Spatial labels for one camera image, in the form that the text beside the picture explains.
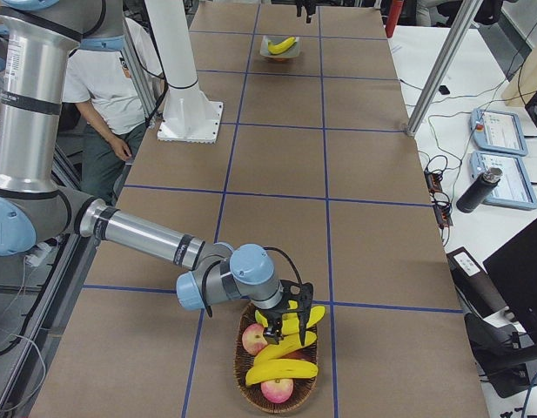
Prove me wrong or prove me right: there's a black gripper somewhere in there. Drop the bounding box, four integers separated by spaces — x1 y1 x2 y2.
294 0 317 24
262 290 311 347

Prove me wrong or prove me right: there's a yellow banana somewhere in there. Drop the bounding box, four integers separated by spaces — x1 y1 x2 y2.
267 37 296 55
245 359 319 387
254 306 326 335
253 331 318 365

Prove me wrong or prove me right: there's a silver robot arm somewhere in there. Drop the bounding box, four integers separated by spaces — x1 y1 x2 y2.
0 1 313 343

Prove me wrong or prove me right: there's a grey square plate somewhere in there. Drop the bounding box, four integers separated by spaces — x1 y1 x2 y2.
259 36 301 61

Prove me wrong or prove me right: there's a wicker fruit basket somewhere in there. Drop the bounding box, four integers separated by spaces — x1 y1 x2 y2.
233 304 326 414

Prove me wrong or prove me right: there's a red apple left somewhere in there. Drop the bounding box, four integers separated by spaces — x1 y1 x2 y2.
241 323 268 356

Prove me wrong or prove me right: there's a red apple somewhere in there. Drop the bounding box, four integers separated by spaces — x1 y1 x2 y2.
241 323 268 356
260 378 294 404

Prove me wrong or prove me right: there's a red apple front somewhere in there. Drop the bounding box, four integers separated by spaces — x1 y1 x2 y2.
260 378 294 404

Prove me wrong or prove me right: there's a red cylinder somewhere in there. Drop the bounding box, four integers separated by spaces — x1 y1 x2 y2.
385 0 404 38

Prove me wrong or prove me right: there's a person in white shirt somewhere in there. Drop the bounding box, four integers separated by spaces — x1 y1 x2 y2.
61 17 164 206

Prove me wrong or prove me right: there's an upper teach pendant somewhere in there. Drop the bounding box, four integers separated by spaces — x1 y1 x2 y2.
470 108 528 157

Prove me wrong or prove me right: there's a teach pendant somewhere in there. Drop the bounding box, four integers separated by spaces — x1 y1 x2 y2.
470 108 528 157
469 151 537 211

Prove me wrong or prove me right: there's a black water bottle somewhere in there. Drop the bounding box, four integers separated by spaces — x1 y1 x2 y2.
456 167 503 213

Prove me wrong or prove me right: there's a black monitor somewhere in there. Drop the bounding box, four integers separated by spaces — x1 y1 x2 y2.
484 219 537 342

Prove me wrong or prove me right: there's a lower teach pendant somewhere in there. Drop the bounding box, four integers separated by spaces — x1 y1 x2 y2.
469 151 537 211

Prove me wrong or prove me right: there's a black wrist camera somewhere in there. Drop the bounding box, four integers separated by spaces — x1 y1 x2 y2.
281 280 313 314

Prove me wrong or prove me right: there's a white pedestal column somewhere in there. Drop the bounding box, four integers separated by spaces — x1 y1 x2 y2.
145 0 224 144

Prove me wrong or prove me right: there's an aluminium frame post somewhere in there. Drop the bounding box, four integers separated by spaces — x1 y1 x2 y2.
405 0 482 138

